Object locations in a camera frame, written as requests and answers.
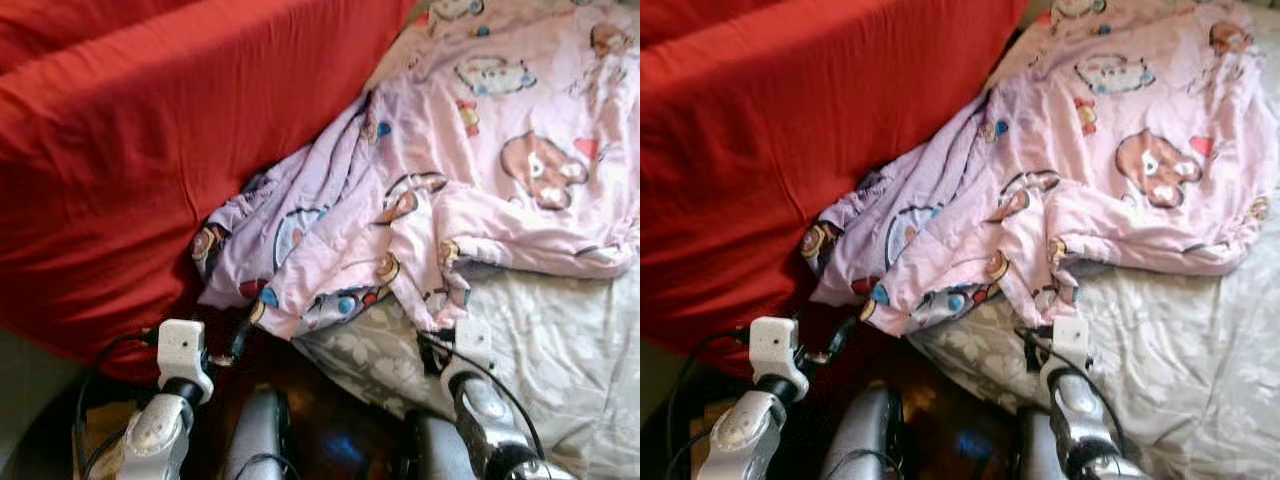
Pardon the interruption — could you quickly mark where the silver left robot leg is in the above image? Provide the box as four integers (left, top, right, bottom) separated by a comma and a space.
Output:
820, 385, 906, 480
222, 388, 293, 480

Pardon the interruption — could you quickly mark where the silver robot leg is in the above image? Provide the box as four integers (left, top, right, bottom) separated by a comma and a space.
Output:
400, 410, 481, 480
222, 388, 293, 480
1010, 405, 1076, 480
820, 385, 906, 480

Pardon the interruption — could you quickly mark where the silver right robot leg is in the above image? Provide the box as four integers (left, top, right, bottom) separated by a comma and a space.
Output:
400, 410, 481, 480
1010, 405, 1076, 480

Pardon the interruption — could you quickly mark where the beige floral bed sheet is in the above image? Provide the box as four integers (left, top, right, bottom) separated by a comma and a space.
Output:
295, 265, 641, 480
905, 260, 1280, 480

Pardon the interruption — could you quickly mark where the red sofa cover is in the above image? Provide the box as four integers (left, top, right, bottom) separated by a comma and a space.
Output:
0, 0, 421, 376
640, 0, 1031, 376

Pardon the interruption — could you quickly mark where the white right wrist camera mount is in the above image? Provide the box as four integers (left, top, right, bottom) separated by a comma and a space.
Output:
447, 317, 495, 376
1040, 315, 1089, 373

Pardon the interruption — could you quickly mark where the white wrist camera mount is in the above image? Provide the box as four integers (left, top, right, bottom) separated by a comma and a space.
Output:
447, 317, 495, 376
1040, 315, 1089, 373
748, 316, 809, 386
157, 319, 214, 391

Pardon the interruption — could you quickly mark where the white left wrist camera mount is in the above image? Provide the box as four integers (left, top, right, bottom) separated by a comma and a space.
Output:
157, 319, 214, 391
748, 316, 809, 386

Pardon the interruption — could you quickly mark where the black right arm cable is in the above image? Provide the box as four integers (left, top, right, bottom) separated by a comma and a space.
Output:
418, 330, 546, 461
1015, 328, 1131, 461

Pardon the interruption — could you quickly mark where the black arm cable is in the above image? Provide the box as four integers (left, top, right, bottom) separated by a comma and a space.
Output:
75, 330, 161, 480
665, 328, 753, 480
418, 330, 546, 461
1015, 328, 1131, 461

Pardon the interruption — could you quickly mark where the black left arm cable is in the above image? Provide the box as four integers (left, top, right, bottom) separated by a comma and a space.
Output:
665, 328, 753, 480
75, 330, 161, 480

